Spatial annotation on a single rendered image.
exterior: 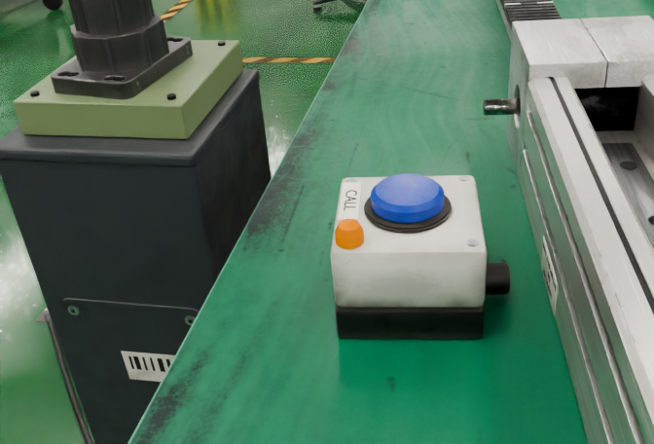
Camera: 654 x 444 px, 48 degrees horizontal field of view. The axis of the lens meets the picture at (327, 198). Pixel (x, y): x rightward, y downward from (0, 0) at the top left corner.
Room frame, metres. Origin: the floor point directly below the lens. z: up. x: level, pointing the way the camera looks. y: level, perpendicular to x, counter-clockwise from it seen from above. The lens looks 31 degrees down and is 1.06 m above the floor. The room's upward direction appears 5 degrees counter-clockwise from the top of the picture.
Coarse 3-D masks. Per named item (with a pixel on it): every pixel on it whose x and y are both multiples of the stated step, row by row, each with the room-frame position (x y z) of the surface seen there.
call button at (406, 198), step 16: (400, 176) 0.35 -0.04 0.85; (416, 176) 0.35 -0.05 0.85; (384, 192) 0.34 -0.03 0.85; (400, 192) 0.34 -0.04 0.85; (416, 192) 0.33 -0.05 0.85; (432, 192) 0.33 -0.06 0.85; (384, 208) 0.33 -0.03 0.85; (400, 208) 0.32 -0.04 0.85; (416, 208) 0.32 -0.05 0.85; (432, 208) 0.32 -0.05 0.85
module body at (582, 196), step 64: (576, 128) 0.37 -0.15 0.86; (640, 128) 0.42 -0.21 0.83; (576, 192) 0.30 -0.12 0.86; (640, 192) 0.34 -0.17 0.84; (576, 256) 0.28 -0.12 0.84; (640, 256) 0.25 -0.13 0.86; (576, 320) 0.27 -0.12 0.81; (640, 320) 0.21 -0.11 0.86; (576, 384) 0.25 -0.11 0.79; (640, 384) 0.18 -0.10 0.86
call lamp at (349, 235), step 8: (344, 224) 0.31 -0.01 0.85; (352, 224) 0.31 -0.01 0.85; (336, 232) 0.31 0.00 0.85; (344, 232) 0.31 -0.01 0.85; (352, 232) 0.31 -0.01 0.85; (360, 232) 0.31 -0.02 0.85; (336, 240) 0.31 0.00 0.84; (344, 240) 0.31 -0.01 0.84; (352, 240) 0.31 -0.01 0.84; (360, 240) 0.31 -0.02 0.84; (344, 248) 0.31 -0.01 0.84; (352, 248) 0.31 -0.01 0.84
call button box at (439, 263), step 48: (384, 240) 0.31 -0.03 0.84; (432, 240) 0.31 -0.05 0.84; (480, 240) 0.30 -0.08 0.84; (336, 288) 0.31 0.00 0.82; (384, 288) 0.30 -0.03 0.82; (432, 288) 0.30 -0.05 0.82; (480, 288) 0.30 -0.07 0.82; (384, 336) 0.30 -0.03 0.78; (432, 336) 0.30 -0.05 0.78; (480, 336) 0.30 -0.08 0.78
